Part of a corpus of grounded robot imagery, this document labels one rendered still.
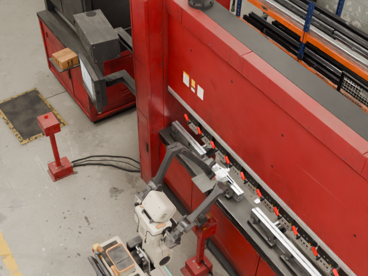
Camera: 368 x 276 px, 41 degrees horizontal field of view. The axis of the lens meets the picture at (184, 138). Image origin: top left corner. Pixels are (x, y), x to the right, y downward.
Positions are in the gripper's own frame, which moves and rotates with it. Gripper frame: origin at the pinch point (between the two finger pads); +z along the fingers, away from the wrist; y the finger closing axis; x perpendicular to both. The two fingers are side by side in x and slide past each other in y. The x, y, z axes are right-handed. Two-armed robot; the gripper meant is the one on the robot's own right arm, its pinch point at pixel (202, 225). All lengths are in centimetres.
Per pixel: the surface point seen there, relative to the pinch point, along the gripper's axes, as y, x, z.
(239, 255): 13.5, -25.2, 37.2
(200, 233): -5.0, -0.1, 8.8
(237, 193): 38.9, 0.8, -7.5
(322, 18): 240, 106, -8
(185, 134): 42, 82, -7
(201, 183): 19.8, 24.5, -15.4
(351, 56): 215, 43, -13
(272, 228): 39, -42, -7
